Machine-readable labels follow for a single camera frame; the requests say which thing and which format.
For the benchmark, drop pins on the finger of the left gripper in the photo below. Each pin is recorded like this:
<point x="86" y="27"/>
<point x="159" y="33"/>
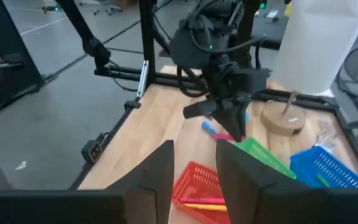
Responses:
<point x="232" y="124"/>
<point x="199" y="109"/>

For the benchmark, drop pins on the green plastic basket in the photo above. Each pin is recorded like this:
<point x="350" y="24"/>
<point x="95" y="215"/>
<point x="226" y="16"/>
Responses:
<point x="259" y="152"/>

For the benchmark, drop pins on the blue wide marker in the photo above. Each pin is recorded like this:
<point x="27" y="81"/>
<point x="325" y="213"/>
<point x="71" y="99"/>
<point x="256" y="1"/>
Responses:
<point x="246" y="117"/>

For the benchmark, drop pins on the silver metal strip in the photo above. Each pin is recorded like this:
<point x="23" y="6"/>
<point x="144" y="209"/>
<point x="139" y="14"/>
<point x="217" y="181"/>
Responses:
<point x="142" y="77"/>

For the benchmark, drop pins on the black table frame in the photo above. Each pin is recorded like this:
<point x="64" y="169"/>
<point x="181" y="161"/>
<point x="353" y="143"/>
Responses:
<point x="147" y="37"/>

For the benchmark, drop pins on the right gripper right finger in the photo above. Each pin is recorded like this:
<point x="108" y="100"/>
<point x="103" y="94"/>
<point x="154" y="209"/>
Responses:
<point x="259" y="199"/>

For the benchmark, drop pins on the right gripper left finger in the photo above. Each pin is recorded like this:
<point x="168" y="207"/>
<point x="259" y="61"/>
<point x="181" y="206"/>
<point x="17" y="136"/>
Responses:
<point x="145" y="199"/>

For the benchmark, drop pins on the black desk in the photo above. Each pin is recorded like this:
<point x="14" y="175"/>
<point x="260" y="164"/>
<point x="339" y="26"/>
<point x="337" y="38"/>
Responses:
<point x="11" y="31"/>

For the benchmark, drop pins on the blue Sharpie highlighter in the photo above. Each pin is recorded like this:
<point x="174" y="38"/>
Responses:
<point x="208" y="127"/>

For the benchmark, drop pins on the yellow highlighter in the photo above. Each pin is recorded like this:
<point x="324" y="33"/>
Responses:
<point x="207" y="207"/>

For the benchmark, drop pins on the clear plastic bag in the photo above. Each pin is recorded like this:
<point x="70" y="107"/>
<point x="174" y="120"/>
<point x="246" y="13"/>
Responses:
<point x="325" y="137"/>

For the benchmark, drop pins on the small black table camera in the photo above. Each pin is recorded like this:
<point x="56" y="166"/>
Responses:
<point x="93" y="151"/>

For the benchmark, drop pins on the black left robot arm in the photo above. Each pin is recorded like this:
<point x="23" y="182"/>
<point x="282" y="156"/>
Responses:
<point x="188" y="46"/>

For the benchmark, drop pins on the green highlighter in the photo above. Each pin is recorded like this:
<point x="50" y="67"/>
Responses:
<point x="322" y="180"/>

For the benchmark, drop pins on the red plastic basket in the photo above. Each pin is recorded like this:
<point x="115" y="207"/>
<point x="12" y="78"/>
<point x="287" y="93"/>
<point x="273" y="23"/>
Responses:
<point x="197" y="177"/>

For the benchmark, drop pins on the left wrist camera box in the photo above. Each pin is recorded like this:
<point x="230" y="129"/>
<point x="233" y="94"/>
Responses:
<point x="253" y="80"/>

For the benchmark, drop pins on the pink highlighter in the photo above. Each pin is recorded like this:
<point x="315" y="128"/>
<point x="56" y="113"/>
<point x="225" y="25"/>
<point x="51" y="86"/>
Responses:
<point x="204" y="200"/>
<point x="222" y="137"/>

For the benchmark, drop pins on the blue plastic basket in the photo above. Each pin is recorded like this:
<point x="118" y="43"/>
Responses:
<point x="322" y="165"/>

